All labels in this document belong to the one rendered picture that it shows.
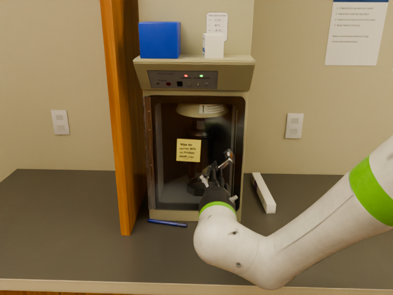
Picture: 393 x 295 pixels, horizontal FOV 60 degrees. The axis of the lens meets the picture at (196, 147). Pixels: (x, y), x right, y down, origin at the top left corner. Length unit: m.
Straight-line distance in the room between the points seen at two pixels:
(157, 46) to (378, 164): 0.60
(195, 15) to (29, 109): 0.95
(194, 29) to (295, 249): 0.65
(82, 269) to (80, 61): 0.86
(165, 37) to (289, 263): 0.61
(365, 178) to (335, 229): 0.11
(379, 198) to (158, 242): 0.75
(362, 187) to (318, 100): 1.02
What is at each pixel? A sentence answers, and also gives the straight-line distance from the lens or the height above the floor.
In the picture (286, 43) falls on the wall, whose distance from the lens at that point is 1.49.
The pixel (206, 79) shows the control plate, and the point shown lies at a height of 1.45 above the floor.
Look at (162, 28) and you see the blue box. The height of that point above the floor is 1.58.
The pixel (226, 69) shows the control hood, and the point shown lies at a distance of 0.94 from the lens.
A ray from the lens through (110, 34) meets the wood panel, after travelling 0.97.
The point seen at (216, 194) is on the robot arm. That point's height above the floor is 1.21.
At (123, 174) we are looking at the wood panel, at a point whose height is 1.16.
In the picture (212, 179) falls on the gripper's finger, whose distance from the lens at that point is 0.98.
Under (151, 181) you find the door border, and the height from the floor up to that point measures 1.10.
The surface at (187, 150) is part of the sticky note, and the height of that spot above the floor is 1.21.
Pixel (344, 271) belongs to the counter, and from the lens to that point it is 1.12.
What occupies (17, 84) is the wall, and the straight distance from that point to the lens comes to 1.70.
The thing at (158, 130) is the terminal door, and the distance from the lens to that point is 1.08.
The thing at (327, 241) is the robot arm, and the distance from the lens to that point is 0.66.
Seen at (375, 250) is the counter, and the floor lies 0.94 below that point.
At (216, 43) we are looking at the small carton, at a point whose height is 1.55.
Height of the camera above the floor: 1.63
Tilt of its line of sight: 22 degrees down
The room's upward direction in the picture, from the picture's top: straight up
